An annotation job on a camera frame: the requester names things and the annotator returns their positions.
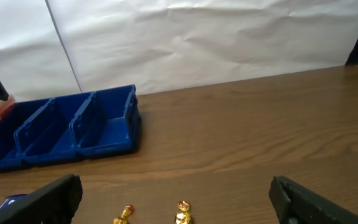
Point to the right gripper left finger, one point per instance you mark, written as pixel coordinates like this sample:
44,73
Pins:
42,205

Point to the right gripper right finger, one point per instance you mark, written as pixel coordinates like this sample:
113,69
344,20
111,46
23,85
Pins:
306,208

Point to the blue candy pack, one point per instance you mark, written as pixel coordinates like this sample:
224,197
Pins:
9,200

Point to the gold candy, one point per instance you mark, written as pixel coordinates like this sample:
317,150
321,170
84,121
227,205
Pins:
125,212
183,207

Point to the blue tray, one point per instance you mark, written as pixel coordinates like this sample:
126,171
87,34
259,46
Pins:
110,133

